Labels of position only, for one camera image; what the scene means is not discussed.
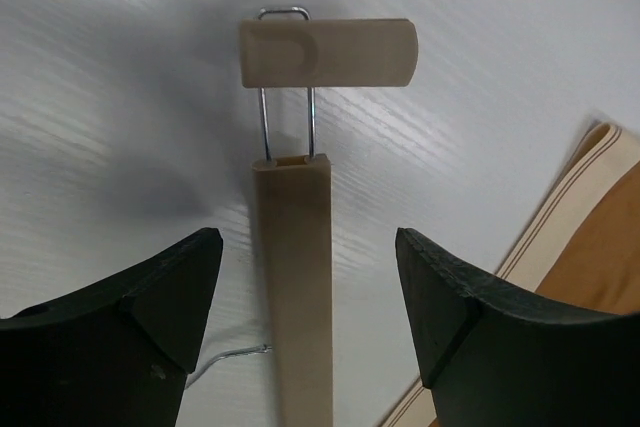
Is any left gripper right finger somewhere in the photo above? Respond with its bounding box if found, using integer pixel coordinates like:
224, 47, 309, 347
395, 228, 639, 426

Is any brown underwear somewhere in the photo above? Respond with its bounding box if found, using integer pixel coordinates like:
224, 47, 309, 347
386, 123, 639, 426

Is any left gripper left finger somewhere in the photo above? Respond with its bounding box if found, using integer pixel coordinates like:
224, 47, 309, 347
1, 228, 223, 426

